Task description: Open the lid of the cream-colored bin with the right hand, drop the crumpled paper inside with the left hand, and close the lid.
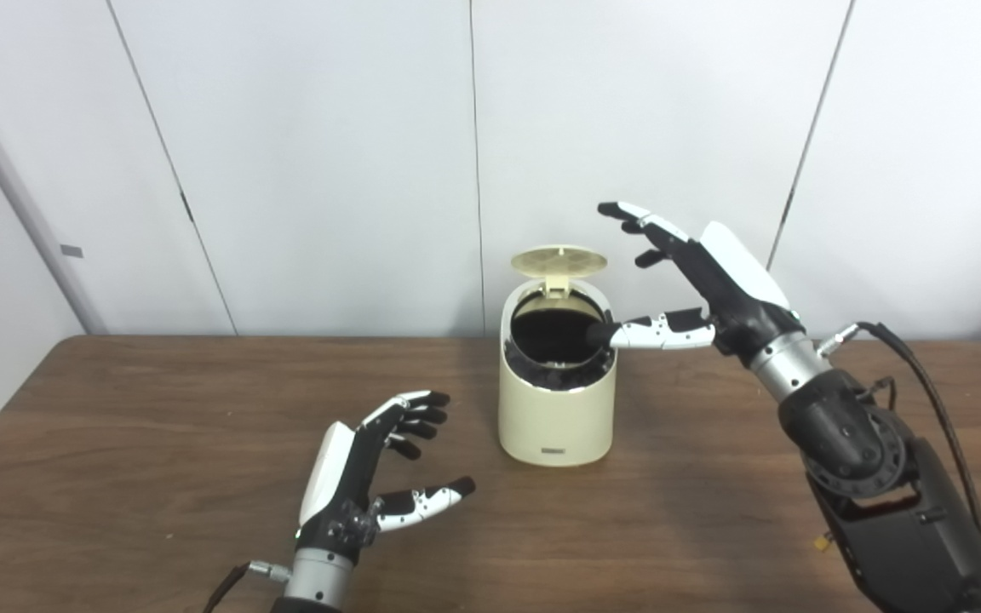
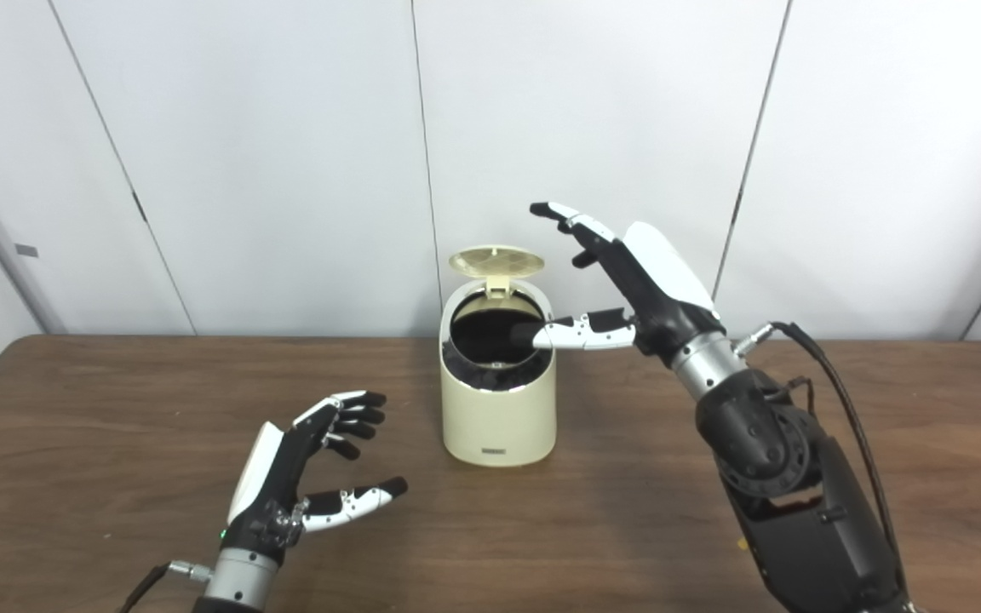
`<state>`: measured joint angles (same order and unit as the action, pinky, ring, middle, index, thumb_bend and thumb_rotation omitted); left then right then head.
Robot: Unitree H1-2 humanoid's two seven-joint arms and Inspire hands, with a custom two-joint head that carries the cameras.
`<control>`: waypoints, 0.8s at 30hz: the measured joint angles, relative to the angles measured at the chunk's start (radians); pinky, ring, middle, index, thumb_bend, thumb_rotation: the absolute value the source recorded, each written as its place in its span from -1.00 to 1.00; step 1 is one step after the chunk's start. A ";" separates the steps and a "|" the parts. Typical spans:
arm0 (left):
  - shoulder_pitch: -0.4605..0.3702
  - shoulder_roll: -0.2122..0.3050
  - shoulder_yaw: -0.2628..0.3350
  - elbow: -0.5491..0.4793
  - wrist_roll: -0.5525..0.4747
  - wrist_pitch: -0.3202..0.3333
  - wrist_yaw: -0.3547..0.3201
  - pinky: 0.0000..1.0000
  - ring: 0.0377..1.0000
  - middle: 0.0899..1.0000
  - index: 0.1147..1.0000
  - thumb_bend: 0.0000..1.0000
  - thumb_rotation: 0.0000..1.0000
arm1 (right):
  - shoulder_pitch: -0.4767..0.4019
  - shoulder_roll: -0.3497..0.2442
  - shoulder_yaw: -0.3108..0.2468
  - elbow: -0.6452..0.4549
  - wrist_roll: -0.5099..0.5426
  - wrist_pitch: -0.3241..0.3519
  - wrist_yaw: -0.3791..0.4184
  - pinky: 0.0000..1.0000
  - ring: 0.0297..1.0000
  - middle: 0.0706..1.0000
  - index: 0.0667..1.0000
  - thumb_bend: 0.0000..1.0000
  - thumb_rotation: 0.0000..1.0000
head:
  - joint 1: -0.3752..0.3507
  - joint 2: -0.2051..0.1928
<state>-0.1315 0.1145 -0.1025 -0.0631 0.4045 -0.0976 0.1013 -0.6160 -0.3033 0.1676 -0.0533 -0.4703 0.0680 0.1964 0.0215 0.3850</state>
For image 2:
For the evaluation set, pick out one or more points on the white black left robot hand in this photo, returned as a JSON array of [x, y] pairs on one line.
[[273, 477]]

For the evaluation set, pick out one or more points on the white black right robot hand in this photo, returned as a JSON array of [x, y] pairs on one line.
[[661, 289]]

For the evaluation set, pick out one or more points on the cream round bin lid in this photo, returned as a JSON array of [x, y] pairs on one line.
[[495, 260]]

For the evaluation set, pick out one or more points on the black bin liner bag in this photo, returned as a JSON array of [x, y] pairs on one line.
[[482, 340]]

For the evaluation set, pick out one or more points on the cream-colored bin body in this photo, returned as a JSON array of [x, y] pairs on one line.
[[499, 421]]

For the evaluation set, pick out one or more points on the small grey wall label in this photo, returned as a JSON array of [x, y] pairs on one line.
[[26, 250]]

